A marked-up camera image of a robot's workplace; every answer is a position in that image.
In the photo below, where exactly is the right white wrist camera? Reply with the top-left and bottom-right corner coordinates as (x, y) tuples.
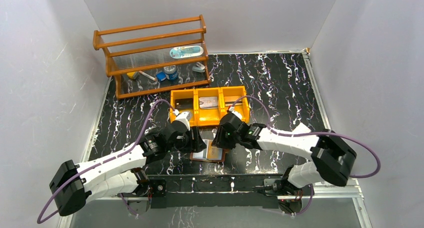
(228, 107), (243, 120)

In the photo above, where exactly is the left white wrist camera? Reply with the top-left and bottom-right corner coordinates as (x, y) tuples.
(173, 109), (193, 130)

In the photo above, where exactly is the oval blue packaged item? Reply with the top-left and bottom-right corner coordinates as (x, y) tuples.
(169, 45), (204, 59)

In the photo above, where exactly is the yellow three-compartment bin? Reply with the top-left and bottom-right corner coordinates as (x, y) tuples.
(170, 86), (250, 127)

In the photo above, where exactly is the yellow sponge block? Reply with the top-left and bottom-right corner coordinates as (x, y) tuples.
(126, 71), (140, 80)

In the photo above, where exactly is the silver card in bin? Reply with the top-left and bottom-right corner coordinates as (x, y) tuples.
(198, 96), (219, 109)

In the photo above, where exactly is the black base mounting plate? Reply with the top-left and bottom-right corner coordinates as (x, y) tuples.
(145, 173), (304, 210)

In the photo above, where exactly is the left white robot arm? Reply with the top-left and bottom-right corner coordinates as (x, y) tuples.
(49, 121), (208, 216)

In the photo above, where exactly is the brown leather card holder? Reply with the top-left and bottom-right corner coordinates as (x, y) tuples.
(189, 139), (229, 162)

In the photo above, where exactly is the brown striped card in bin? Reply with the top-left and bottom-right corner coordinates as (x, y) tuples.
(224, 100), (243, 107)

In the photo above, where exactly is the small blue box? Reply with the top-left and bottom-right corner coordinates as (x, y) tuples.
(155, 72), (167, 82)

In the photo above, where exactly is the black card in bin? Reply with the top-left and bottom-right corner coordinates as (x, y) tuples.
(174, 98), (194, 111)

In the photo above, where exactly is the white marker pen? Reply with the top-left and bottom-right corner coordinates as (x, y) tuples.
(139, 71), (157, 81)

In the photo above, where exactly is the blue lidded jar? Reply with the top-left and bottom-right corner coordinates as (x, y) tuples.
(163, 65), (179, 81)

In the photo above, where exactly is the wooden shelf rack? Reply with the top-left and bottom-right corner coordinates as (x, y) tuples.
(92, 15), (211, 99)

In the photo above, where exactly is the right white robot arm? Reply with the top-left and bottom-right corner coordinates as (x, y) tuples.
(212, 113), (357, 189)

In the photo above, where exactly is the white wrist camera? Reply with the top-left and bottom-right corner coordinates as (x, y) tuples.
(173, 109), (193, 130)
(228, 107), (243, 120)

